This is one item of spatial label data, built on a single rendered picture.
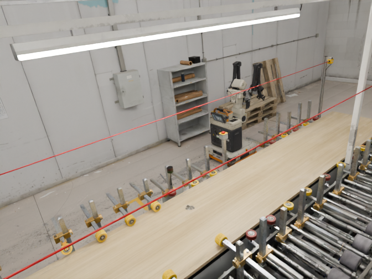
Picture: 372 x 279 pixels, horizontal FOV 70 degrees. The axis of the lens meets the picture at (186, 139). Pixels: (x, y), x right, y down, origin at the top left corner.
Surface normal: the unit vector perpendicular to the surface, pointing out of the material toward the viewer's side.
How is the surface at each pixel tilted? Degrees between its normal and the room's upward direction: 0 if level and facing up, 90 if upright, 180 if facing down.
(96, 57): 90
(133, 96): 90
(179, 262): 0
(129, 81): 90
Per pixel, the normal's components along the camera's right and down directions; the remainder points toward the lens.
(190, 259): -0.11, -0.90
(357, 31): -0.79, 0.33
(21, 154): 0.60, 0.28
